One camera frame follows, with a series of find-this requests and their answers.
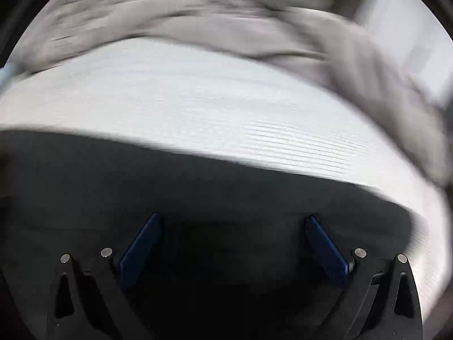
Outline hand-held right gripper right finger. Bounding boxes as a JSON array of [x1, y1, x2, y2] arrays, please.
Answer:
[[304, 214, 424, 340]]

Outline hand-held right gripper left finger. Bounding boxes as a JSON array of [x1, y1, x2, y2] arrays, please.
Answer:
[[45, 212, 163, 340]]

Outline black pants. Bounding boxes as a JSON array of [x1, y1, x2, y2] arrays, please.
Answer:
[[0, 129, 416, 340]]

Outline white honeycomb mattress cover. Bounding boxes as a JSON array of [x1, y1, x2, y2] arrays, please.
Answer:
[[0, 37, 453, 326]]

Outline grey comforter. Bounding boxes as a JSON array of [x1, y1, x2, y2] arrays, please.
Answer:
[[7, 0, 453, 188]]

